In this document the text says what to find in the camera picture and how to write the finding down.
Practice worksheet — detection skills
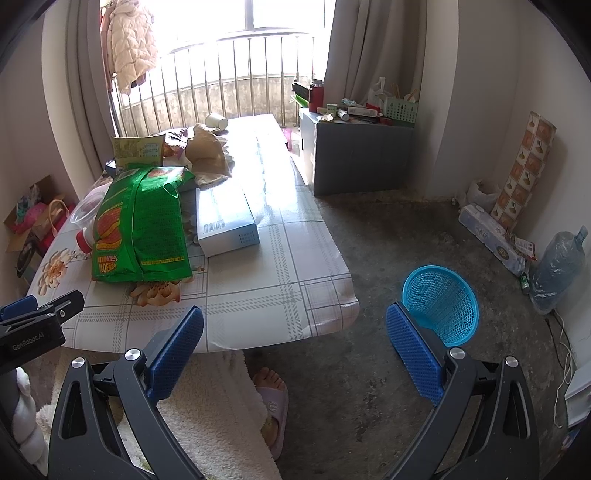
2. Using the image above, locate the white cardboard box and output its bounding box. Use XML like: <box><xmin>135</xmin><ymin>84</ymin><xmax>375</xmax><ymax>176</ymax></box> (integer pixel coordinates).
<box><xmin>197</xmin><ymin>181</ymin><xmax>259</xmax><ymax>258</ymax></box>

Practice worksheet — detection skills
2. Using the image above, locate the yellow green snack bag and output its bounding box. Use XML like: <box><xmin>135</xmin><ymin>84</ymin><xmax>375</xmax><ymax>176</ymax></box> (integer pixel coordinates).
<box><xmin>112</xmin><ymin>135</ymin><xmax>165</xmax><ymax>169</ymax></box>

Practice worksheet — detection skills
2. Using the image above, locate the tan paper bag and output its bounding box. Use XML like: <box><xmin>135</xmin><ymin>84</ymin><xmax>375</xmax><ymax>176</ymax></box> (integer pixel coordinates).
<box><xmin>184</xmin><ymin>124</ymin><xmax>231</xmax><ymax>189</ymax></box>

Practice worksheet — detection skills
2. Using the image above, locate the strawberry milk bottle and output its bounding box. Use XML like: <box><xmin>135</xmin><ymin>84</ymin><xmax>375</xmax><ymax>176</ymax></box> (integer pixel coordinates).
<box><xmin>76</xmin><ymin>227</ymin><xmax>95</xmax><ymax>254</ymax></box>

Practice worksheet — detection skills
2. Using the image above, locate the blue plastic trash basket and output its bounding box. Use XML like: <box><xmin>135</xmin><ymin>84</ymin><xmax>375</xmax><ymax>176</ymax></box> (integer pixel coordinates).
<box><xmin>402</xmin><ymin>265</ymin><xmax>480</xmax><ymax>347</ymax></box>

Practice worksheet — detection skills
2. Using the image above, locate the red gift bag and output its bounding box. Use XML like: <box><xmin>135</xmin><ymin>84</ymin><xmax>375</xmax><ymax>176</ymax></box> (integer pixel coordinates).
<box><xmin>32</xmin><ymin>198</ymin><xmax>74</xmax><ymax>255</ymax></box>

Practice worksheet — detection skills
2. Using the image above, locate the pink slipper foot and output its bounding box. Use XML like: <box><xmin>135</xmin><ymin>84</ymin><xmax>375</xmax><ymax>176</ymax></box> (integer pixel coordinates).
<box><xmin>252</xmin><ymin>367</ymin><xmax>288</xmax><ymax>460</ymax></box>

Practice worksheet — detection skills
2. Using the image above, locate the toilet paper pack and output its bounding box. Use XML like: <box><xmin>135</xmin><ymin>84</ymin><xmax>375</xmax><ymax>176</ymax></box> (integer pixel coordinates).
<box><xmin>459</xmin><ymin>204</ymin><xmax>526</xmax><ymax>277</ymax></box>

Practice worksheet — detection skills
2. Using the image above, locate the floral tablecloth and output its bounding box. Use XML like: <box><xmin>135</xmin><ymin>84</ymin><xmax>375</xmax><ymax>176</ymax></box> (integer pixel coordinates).
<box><xmin>28</xmin><ymin>114</ymin><xmax>360</xmax><ymax>353</ymax></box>

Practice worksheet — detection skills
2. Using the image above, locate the blue water jug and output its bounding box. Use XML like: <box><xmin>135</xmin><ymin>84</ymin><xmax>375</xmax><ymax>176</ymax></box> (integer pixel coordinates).
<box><xmin>530</xmin><ymin>226</ymin><xmax>589</xmax><ymax>315</ymax></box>

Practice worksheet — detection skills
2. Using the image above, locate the grey cabinet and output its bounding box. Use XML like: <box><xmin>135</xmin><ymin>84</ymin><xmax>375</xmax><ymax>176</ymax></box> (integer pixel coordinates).
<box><xmin>295</xmin><ymin>109</ymin><xmax>414</xmax><ymax>197</ymax></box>

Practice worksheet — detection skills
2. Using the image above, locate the white paper cup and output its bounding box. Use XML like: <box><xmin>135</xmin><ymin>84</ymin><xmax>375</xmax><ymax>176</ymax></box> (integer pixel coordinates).
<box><xmin>205</xmin><ymin>112</ymin><xmax>228</xmax><ymax>131</ymax></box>

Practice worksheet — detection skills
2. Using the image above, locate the green plastic basket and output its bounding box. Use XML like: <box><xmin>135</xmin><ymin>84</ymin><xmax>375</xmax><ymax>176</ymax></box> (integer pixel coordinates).
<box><xmin>384</xmin><ymin>97</ymin><xmax>419</xmax><ymax>124</ymax></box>

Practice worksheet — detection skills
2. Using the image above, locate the red thermos bottle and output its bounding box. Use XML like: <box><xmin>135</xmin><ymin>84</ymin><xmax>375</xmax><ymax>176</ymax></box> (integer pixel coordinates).
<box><xmin>308</xmin><ymin>79</ymin><xmax>325</xmax><ymax>113</ymax></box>

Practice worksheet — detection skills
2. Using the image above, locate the metal window railing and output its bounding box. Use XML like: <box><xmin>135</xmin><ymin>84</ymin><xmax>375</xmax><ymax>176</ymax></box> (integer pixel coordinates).
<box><xmin>109</xmin><ymin>30</ymin><xmax>329</xmax><ymax>136</ymax></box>

